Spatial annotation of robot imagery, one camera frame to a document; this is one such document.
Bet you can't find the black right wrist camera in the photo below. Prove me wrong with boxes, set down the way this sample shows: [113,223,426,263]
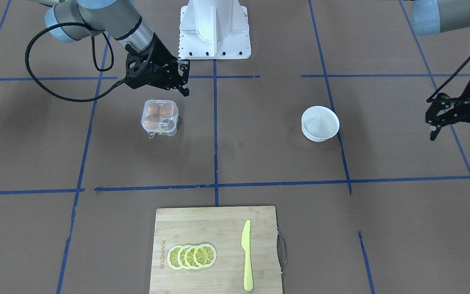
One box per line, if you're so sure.
[124,53,155,89]

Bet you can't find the wooden cutting board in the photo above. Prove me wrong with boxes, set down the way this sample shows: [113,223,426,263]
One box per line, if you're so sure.
[149,205,284,294]

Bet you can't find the clear plastic egg box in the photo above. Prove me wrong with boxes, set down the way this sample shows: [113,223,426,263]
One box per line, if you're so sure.
[140,99,179,136]

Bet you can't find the yellow lemon slices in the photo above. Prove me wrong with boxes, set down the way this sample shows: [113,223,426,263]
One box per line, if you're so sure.
[165,243,217,270]

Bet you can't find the yellow plastic knife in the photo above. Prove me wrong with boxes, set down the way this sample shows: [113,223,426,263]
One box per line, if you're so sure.
[241,219,254,292]

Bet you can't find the brown egg from bowl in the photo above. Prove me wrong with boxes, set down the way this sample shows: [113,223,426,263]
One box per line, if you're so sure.
[143,116,160,129]

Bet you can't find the black camera cable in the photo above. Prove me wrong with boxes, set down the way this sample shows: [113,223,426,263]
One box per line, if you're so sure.
[24,22,128,102]
[427,37,470,102]

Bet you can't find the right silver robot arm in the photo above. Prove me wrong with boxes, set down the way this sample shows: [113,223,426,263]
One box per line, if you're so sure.
[24,0,190,101]

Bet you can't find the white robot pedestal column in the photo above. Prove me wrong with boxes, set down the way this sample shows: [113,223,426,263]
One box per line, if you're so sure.
[178,0,252,60]

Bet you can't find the white ceramic bowl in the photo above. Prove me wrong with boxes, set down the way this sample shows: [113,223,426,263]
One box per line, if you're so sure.
[301,106,340,142]

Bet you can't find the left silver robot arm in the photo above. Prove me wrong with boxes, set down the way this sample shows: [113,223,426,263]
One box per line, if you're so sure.
[412,0,470,141]

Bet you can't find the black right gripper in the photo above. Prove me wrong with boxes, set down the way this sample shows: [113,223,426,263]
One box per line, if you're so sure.
[137,35,190,97]

